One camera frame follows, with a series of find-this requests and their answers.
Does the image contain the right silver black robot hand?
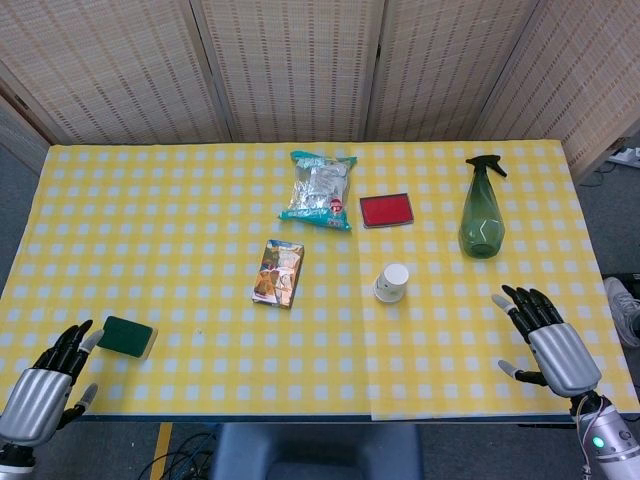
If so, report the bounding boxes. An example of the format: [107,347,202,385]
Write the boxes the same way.
[491,284,603,400]

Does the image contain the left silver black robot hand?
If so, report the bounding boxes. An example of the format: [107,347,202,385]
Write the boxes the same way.
[0,319,104,449]

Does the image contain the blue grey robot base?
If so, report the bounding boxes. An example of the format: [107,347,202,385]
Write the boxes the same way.
[211,423,424,480]

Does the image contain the grey sneaker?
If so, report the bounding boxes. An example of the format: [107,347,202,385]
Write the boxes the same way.
[602,276,640,348]

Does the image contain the green yellow sponge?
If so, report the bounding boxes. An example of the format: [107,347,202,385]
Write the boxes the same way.
[95,314,160,360]

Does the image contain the green spray bottle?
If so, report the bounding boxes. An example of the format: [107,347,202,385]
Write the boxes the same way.
[458,154,509,260]

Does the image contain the white power strip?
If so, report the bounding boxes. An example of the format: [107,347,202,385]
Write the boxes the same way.
[608,146,640,170]

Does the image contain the red ink pad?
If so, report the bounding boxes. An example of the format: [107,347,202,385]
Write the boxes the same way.
[359,192,417,232]

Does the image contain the woven folding screen panel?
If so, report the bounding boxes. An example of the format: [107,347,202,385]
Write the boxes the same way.
[0,0,232,147]
[363,0,542,143]
[0,89,52,177]
[469,0,640,184]
[189,0,387,144]

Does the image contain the colourful printed carton box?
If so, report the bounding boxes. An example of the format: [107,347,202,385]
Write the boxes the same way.
[250,238,307,310]

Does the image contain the teal silver snack bag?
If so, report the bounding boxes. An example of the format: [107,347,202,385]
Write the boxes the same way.
[277,149,359,233]

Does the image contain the black floor cables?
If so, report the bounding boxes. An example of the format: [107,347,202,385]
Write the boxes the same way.
[138,431,219,480]

